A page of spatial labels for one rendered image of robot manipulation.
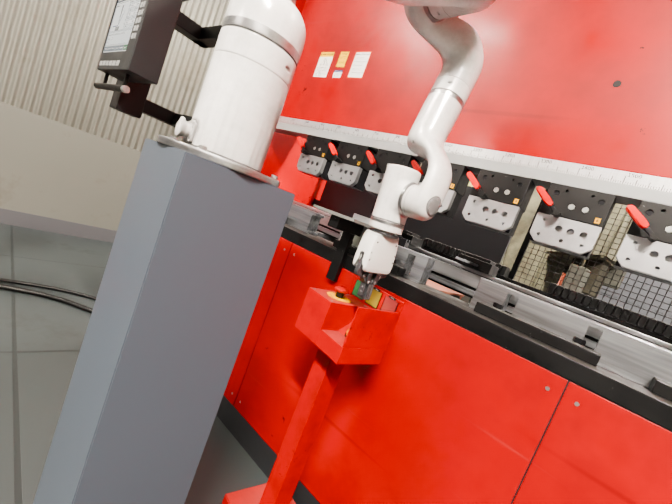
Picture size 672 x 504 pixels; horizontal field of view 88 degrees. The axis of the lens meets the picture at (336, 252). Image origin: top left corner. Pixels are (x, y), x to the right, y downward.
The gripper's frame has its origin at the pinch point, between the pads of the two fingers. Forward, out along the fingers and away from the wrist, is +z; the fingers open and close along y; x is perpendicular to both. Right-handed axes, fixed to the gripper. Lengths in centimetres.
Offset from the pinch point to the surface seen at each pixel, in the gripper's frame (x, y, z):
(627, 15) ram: 17, -45, -87
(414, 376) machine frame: 7.7, -22.5, 22.2
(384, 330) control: 4.8, -6.4, 8.8
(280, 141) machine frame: -119, -27, -40
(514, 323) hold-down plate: 22.9, -34.4, -2.1
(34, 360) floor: -107, 60, 79
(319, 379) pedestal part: -3.4, 2.6, 27.3
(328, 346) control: 0.2, 6.6, 15.3
